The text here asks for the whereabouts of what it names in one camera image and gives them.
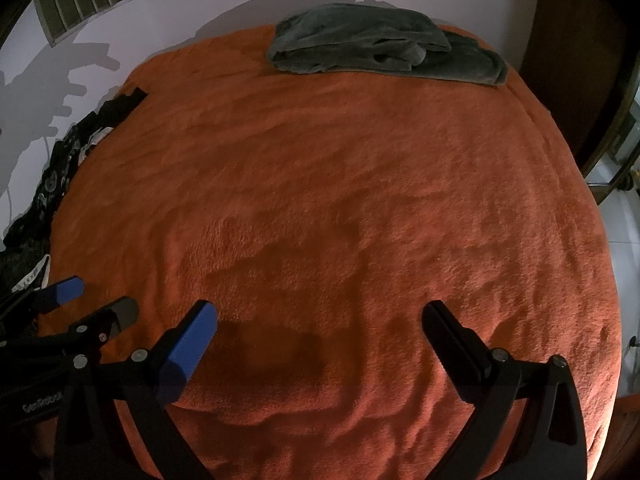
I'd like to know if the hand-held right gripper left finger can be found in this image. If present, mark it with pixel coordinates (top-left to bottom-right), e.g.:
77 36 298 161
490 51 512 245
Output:
54 300 218 480

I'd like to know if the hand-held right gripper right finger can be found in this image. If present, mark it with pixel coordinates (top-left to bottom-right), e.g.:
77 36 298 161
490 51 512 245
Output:
422 300 588 480

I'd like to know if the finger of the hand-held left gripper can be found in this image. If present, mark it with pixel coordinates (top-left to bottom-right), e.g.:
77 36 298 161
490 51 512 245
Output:
0 296 140 361
0 275 86 326

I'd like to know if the orange fleece blanket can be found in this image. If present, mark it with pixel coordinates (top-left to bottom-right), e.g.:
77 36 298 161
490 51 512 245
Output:
35 22 623 480

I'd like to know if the black garment with white trim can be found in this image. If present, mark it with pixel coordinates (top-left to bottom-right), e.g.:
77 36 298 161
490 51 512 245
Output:
0 87 149 311

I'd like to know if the grey-green folded garment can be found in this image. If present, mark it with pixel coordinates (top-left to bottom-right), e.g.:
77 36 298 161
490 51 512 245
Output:
266 3 510 87

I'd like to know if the dark wooden door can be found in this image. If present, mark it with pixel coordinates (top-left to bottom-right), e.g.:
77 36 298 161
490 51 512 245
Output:
519 0 640 178

